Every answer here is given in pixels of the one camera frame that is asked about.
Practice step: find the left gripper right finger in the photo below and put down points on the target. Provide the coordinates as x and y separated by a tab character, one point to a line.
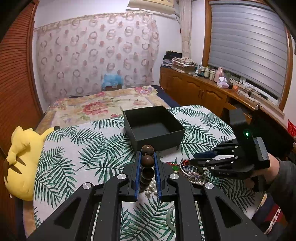
165	191

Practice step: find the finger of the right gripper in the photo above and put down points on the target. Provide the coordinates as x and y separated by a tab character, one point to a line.
212	153
208	161

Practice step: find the grey sleeve forearm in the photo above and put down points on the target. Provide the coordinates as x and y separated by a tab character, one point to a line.
286	199

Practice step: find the yellow Pikachu plush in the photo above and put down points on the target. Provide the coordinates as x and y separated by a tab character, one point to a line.
21	163

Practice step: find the circle pattern sheer curtain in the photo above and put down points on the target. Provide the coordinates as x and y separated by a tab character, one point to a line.
74	55

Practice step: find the black square box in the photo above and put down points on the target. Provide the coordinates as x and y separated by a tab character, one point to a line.
154	126

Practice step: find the toiletry bottles group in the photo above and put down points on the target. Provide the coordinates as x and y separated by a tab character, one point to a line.
215	75

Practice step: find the blue plush toy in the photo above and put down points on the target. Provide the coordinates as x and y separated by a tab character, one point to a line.
112	82

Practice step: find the stack of folded clothes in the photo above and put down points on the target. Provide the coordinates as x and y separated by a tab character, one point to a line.
177	62

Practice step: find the wooden louvered wardrobe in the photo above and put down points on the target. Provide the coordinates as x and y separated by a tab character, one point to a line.
20	105

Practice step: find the pale jade bangle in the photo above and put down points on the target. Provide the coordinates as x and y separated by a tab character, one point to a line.
170	217

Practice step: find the right hand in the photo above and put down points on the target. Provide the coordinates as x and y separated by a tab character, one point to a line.
272	176

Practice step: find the pink tissue box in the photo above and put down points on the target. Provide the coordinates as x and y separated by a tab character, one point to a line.
222	82

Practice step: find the palm leaf print cloth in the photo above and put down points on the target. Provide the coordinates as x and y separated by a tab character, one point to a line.
80	173

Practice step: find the pile of mixed jewelry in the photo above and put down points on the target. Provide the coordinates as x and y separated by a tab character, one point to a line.
195	174

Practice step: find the floral bed cover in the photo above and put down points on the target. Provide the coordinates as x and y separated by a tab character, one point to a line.
106	104

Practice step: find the beige air conditioner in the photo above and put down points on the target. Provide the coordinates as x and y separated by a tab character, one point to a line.
165	7

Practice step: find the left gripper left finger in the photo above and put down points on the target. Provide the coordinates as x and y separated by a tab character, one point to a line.
130	191

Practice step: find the wooden sideboard cabinet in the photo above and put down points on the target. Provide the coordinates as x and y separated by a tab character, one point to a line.
186	90

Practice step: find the grey window blind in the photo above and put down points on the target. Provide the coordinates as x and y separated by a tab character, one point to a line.
249	39

